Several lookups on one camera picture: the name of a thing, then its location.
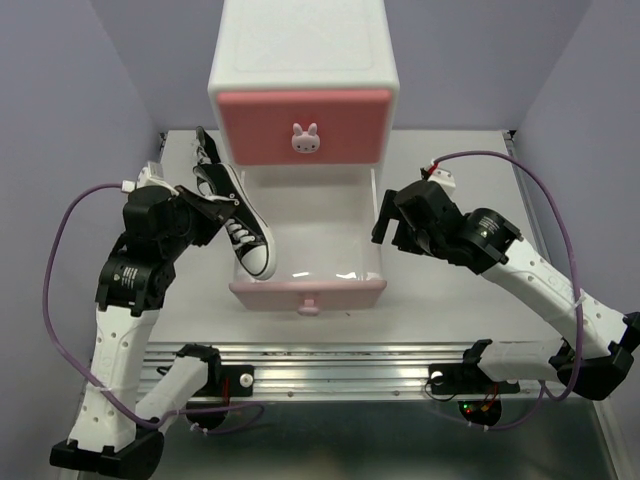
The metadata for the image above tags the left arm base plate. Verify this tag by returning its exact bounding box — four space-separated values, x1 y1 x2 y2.
194 364 255 399

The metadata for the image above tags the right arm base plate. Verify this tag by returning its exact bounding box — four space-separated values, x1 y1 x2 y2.
428 363 520 396

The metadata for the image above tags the aluminium mounting rail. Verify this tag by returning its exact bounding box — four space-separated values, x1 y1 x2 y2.
79 341 612 401

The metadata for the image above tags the light pink drawer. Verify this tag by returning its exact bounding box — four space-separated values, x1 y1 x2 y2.
229 165 387 313

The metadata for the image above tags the white shoe cabinet shell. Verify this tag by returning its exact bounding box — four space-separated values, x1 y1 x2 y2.
206 0 401 186

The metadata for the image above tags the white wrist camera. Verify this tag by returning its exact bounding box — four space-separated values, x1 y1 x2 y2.
420 163 456 197
120 162 177 195

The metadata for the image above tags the black sneaker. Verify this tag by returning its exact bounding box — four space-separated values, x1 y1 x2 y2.
193 163 277 281
192 126 221 166

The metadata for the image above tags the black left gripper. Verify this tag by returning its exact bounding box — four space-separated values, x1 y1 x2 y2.
162 183 236 258

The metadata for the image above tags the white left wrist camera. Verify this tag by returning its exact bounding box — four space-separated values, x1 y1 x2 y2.
120 162 177 195

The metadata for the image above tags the black sneaker back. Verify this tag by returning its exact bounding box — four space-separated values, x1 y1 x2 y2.
192 126 221 166

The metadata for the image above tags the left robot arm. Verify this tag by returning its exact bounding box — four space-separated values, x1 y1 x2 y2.
49 185 239 479

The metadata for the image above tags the pink front white drawer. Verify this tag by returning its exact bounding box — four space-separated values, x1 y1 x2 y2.
216 89 393 166

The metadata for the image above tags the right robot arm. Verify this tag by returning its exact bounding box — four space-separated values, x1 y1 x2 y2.
372 180 639 401

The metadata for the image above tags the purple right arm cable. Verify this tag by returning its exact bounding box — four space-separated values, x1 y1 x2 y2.
429 149 586 432

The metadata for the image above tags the black sneaker front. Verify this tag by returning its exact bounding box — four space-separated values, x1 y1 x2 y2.
193 163 277 281

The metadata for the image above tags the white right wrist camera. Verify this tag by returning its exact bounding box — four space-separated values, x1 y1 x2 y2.
420 163 456 197

